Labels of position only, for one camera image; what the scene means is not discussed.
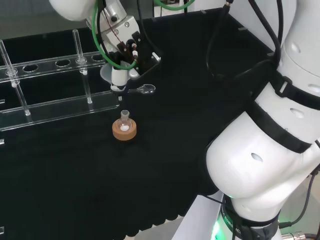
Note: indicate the grey cloth clip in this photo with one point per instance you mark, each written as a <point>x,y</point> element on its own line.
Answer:
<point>242,28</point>

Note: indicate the black bench cloth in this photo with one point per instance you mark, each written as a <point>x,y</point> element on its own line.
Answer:
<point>100,180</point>

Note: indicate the clear round-bottom flask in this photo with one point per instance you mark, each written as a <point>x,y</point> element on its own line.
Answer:
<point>124,122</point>

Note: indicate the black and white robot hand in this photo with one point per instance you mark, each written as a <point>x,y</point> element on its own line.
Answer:
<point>125,32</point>

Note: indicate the clear funnel stand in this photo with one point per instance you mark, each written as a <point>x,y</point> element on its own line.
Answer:
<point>57,110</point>

